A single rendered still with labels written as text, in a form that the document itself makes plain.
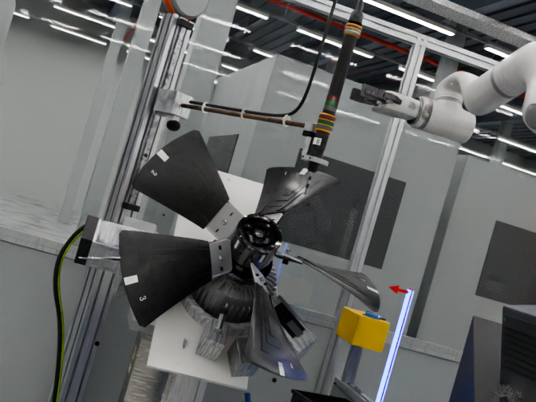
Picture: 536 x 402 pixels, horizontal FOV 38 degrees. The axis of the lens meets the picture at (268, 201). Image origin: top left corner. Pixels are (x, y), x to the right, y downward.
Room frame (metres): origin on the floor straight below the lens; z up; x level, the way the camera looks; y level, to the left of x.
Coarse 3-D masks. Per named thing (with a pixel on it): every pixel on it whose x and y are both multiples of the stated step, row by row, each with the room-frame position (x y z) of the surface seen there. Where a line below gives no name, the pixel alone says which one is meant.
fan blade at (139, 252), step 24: (120, 240) 1.79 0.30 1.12; (144, 240) 1.82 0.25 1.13; (168, 240) 1.84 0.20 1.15; (192, 240) 1.87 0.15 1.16; (120, 264) 1.79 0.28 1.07; (144, 264) 1.81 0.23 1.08; (168, 264) 1.84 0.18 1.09; (192, 264) 1.88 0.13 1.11; (144, 288) 1.81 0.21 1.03; (168, 288) 1.85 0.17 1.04; (192, 288) 1.89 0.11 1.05; (144, 312) 1.81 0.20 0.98
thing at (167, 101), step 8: (160, 88) 2.45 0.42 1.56; (160, 96) 2.42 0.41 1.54; (168, 96) 2.39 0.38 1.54; (176, 96) 2.37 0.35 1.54; (184, 96) 2.39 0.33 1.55; (160, 104) 2.41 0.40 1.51; (168, 104) 2.38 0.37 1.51; (176, 104) 2.38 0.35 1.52; (160, 112) 2.46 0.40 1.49; (168, 112) 2.38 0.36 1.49; (176, 112) 2.39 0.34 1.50; (184, 112) 2.41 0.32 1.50
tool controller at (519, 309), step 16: (512, 320) 1.45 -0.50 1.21; (528, 320) 1.41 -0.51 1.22; (512, 336) 1.45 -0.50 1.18; (528, 336) 1.39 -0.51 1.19; (512, 352) 1.45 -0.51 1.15; (528, 352) 1.40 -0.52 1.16; (512, 368) 1.45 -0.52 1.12; (528, 368) 1.40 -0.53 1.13; (512, 384) 1.45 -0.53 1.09; (528, 384) 1.40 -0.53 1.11; (512, 400) 1.41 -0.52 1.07; (528, 400) 1.40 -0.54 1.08
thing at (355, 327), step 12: (348, 312) 2.37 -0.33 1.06; (360, 312) 2.37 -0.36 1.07; (348, 324) 2.34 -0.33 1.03; (360, 324) 2.28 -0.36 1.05; (372, 324) 2.28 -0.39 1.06; (384, 324) 2.29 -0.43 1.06; (348, 336) 2.32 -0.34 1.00; (360, 336) 2.28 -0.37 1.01; (372, 336) 2.29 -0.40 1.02; (384, 336) 2.29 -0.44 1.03; (372, 348) 2.29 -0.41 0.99
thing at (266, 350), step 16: (256, 288) 1.86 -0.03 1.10; (256, 304) 1.82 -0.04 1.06; (272, 304) 1.92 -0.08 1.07; (256, 320) 1.79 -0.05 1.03; (272, 320) 1.86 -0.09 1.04; (256, 336) 1.77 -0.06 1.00; (272, 336) 1.82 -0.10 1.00; (256, 352) 1.74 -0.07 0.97; (272, 352) 1.79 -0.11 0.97; (288, 352) 1.86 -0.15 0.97; (272, 368) 1.76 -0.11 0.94; (288, 368) 1.81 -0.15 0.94
